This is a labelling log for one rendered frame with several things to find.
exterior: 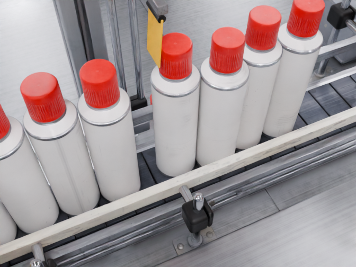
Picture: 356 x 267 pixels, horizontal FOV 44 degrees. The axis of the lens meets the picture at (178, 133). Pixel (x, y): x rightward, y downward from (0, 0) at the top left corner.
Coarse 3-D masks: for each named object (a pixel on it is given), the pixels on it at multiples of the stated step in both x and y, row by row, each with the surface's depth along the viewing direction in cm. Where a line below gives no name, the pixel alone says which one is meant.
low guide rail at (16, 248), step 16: (352, 112) 59; (304, 128) 57; (320, 128) 57; (336, 128) 59; (272, 144) 55; (288, 144) 56; (224, 160) 54; (240, 160) 54; (256, 160) 56; (176, 176) 53; (192, 176) 52; (208, 176) 54; (144, 192) 51; (160, 192) 51; (176, 192) 53; (96, 208) 50; (112, 208) 50; (128, 208) 51; (64, 224) 49; (80, 224) 49; (96, 224) 50; (16, 240) 48; (32, 240) 48; (48, 240) 48; (0, 256) 47; (16, 256) 48
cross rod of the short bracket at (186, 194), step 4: (180, 188) 52; (184, 188) 52; (188, 188) 52; (180, 192) 52; (184, 192) 52; (188, 192) 52; (184, 196) 52; (188, 196) 51; (192, 196) 52; (184, 200) 52; (188, 200) 51
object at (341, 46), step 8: (344, 40) 60; (352, 40) 60; (328, 48) 59; (336, 48) 59; (344, 48) 60; (352, 48) 61; (320, 56) 59; (328, 56) 60; (152, 104) 53; (136, 112) 52; (144, 112) 52; (152, 112) 52; (136, 120) 52; (144, 120) 53
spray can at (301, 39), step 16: (304, 0) 46; (320, 0) 46; (304, 16) 45; (320, 16) 45; (288, 32) 48; (304, 32) 47; (320, 32) 49; (288, 48) 48; (304, 48) 47; (320, 48) 49; (288, 64) 49; (304, 64) 49; (288, 80) 51; (304, 80) 51; (272, 96) 54; (288, 96) 53; (272, 112) 56; (288, 112) 56; (272, 128) 59; (288, 128) 59
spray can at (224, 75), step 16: (224, 32) 43; (240, 32) 43; (224, 48) 41; (240, 48) 42; (208, 64) 45; (224, 64) 43; (240, 64) 44; (208, 80) 45; (224, 80) 44; (240, 80) 44; (208, 96) 46; (224, 96) 45; (240, 96) 46; (208, 112) 48; (224, 112) 47; (240, 112) 49; (208, 128) 50; (224, 128) 49; (208, 144) 52; (224, 144) 52; (208, 160) 55
